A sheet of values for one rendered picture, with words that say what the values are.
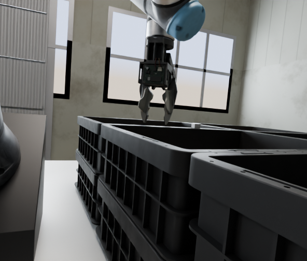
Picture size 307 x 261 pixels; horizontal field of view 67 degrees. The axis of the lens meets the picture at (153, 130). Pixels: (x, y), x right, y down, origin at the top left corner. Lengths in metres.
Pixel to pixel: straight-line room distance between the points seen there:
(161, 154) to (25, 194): 0.30
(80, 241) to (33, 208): 0.12
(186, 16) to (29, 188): 0.41
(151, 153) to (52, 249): 0.31
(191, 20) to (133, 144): 0.27
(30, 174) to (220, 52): 2.93
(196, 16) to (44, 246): 0.50
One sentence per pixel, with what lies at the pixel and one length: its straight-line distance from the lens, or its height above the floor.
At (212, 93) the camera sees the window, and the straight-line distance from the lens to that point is 3.08.
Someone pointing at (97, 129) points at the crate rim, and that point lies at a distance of 0.50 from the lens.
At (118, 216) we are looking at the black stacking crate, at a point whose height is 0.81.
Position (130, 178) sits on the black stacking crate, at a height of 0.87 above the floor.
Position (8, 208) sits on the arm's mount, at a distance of 0.46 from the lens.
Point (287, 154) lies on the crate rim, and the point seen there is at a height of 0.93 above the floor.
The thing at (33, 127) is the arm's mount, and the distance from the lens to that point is 0.56.
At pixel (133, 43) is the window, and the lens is 2.71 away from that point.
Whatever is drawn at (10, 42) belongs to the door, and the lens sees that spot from 2.60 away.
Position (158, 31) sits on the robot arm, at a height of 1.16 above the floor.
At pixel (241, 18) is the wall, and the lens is 3.53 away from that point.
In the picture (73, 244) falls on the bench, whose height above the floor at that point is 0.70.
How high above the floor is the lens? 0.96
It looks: 5 degrees down
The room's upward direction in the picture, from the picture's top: 5 degrees clockwise
